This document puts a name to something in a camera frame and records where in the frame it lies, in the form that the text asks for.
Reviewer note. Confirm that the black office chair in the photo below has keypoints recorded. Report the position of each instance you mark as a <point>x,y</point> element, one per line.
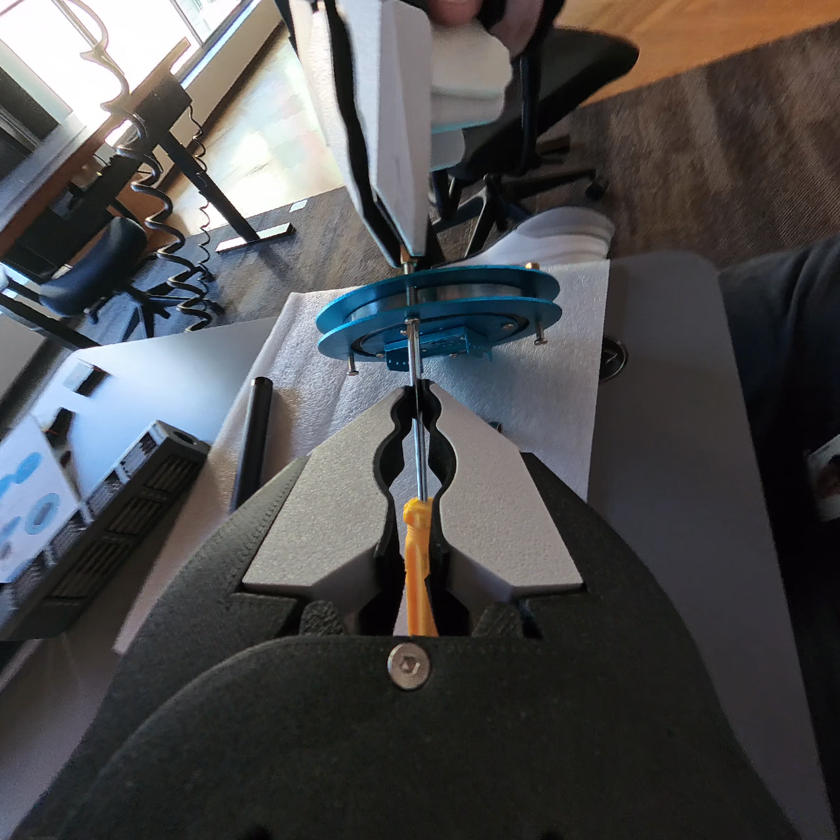
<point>577,65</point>

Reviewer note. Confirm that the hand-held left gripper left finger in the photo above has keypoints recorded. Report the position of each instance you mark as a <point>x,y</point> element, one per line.
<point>315,518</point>

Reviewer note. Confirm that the person's white shoe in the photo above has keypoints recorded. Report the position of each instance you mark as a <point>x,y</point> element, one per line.
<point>558,233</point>

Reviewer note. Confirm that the black screwdriver bit holder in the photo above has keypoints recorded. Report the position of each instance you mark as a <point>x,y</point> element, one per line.
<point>131,499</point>

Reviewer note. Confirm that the white foam sheet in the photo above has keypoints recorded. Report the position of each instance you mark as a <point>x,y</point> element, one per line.
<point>525,394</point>

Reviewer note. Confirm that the black round desk badge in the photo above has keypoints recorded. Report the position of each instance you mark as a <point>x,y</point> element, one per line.
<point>613,358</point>

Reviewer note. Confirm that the wooden desk black legs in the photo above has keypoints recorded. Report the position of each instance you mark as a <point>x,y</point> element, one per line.
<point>151,105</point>

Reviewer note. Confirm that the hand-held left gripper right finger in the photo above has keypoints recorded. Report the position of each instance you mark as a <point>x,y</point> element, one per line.
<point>505,518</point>

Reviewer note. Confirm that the person's right hand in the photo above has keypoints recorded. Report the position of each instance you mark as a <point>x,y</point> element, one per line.
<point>453,10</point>

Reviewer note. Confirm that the instruction sheet blue prints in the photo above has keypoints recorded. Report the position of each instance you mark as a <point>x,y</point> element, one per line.
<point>33,485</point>

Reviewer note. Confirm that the person's dark trousers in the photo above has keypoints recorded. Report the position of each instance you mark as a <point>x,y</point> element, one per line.
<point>787,394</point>

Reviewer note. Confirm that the black electric screwdriver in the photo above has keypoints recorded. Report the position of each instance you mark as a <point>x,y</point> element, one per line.
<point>253,446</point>

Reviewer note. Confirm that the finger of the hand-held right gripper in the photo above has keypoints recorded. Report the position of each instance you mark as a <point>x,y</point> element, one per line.
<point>400,131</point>
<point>321,79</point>

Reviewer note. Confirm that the grey desk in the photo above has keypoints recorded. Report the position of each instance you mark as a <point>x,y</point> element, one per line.
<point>656,525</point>

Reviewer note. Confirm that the blue round metal base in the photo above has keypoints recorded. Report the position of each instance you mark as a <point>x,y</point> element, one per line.
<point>367,328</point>

